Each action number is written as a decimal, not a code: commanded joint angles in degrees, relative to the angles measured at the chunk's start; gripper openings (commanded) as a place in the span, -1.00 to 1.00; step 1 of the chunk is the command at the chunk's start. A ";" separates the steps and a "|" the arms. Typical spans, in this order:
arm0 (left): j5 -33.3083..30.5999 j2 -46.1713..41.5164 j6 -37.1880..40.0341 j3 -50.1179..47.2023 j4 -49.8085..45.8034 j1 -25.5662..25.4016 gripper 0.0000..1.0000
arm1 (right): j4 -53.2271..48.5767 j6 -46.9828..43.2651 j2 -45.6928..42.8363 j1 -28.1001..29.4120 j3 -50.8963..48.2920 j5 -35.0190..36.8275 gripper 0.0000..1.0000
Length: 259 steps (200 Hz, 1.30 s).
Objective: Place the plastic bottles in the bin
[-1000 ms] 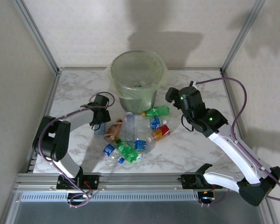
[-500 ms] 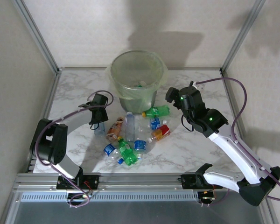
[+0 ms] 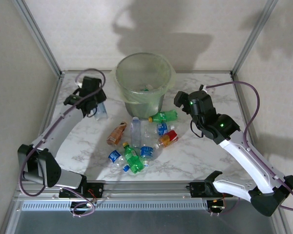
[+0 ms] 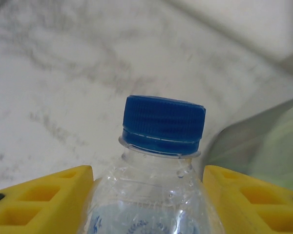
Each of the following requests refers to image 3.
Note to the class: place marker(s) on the small clear plastic bottle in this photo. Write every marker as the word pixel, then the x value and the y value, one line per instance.
pixel 101 111

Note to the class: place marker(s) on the blue label bottle white cap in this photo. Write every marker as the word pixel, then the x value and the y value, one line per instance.
pixel 162 128
pixel 146 151

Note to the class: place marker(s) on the red orange label bottle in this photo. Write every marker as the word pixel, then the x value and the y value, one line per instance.
pixel 169 139

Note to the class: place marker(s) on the clear bottle small green label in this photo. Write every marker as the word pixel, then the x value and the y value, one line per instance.
pixel 141 87

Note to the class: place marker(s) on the brown label bottle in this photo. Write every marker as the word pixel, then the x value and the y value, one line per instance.
pixel 116 135

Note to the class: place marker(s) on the tall clear plastic bottle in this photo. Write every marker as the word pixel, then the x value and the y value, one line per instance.
pixel 136 134

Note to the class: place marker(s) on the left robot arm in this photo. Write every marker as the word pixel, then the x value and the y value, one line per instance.
pixel 58 126

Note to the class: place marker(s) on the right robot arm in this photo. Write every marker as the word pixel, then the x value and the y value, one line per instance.
pixel 249 158

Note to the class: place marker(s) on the grey metal mesh bin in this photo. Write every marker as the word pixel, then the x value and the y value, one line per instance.
pixel 146 109

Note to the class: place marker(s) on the small lit circuit board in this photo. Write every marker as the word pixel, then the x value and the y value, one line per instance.
pixel 89 206
pixel 216 207

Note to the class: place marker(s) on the aluminium back frame rail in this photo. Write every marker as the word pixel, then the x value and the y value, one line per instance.
pixel 210 72

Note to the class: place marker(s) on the aluminium frame post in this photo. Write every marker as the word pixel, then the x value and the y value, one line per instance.
pixel 39 39
pixel 255 36

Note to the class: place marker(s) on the aluminium front frame rail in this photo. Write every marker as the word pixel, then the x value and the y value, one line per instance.
pixel 146 190

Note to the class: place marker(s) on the aluminium frame leg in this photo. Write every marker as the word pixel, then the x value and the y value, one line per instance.
pixel 280 221
pixel 9 217

